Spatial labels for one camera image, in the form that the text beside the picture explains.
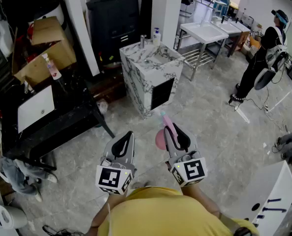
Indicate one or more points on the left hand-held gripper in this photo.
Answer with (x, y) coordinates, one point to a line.
(108, 178)

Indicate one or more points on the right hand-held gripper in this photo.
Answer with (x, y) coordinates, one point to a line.
(192, 169)

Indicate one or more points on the pink spray bottle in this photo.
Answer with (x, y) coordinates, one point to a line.
(168, 122)

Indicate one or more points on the person's left forearm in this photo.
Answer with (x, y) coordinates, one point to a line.
(104, 213)

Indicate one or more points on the person's right forearm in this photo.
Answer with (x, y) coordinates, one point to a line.
(202, 198)

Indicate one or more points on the white bottle pink label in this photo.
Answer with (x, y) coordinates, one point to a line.
(52, 69)

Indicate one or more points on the white pump soap bottle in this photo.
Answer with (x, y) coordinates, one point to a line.
(156, 38)

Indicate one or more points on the clear plastic bag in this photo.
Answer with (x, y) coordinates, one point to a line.
(102, 106)

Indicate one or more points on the black stone sink counter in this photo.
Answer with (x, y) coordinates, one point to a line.
(72, 99)

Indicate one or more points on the person's yellow shirt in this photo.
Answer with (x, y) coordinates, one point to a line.
(160, 213)

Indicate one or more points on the round white tray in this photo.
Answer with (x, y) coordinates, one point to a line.
(112, 65)

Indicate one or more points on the marble sink table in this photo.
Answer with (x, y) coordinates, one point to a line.
(137, 58)

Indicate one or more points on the white rectangular sink basin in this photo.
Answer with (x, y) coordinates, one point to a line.
(35, 107)

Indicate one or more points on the chrome faucet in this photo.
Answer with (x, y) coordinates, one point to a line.
(143, 41)

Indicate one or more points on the small steel faucet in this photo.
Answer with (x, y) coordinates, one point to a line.
(26, 87)

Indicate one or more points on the large cardboard box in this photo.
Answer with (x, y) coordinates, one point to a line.
(49, 55)

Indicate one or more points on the white sink on wooden stand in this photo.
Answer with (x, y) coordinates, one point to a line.
(232, 28)

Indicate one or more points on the white grey appliance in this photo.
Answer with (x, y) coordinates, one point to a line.
(5, 216)

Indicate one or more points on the white sink on steel frame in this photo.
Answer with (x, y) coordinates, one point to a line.
(204, 32)

